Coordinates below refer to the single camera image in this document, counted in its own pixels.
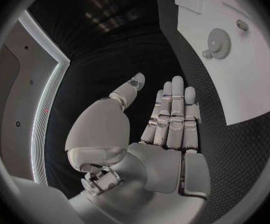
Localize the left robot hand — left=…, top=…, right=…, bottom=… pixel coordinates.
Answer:
left=64, top=72, right=212, bottom=224

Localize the white task board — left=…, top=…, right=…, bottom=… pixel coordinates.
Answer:
left=173, top=0, right=270, bottom=127

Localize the small grey gear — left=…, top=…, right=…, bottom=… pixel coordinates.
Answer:
left=201, top=49, right=217, bottom=60

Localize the large grey gear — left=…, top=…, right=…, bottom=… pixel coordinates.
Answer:
left=206, top=27, right=233, bottom=60

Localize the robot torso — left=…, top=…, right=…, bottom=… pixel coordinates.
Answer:
left=0, top=9, right=71, bottom=187

